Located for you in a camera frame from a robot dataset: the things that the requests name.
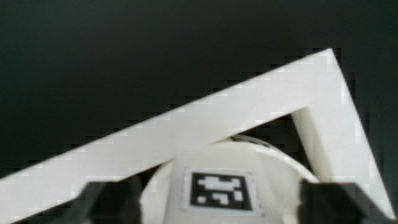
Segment white barrier rail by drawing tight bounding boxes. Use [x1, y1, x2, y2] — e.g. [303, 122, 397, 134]
[292, 49, 397, 219]
[0, 50, 347, 224]

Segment white round stool seat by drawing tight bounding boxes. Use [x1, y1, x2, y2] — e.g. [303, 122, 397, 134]
[139, 134, 322, 224]

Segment white stool leg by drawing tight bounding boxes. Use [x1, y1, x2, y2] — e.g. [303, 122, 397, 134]
[141, 141, 310, 224]

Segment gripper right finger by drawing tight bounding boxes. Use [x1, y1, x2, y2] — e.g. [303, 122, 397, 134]
[297, 181, 398, 224]

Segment white front barrier rail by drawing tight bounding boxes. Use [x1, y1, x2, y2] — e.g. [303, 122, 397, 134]
[0, 50, 347, 224]

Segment white right barrier rail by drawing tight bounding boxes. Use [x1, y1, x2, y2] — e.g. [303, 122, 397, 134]
[292, 49, 397, 219]

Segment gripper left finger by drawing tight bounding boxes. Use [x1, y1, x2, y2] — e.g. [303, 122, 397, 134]
[65, 177, 143, 224]

